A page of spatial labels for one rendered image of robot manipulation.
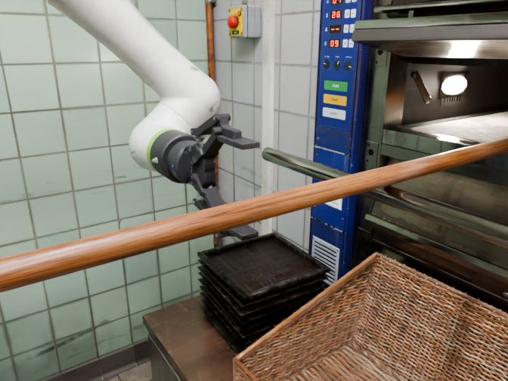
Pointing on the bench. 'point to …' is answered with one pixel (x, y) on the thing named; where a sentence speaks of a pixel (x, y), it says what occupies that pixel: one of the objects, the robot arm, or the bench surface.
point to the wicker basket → (240, 371)
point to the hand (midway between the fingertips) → (246, 190)
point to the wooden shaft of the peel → (221, 218)
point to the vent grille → (331, 253)
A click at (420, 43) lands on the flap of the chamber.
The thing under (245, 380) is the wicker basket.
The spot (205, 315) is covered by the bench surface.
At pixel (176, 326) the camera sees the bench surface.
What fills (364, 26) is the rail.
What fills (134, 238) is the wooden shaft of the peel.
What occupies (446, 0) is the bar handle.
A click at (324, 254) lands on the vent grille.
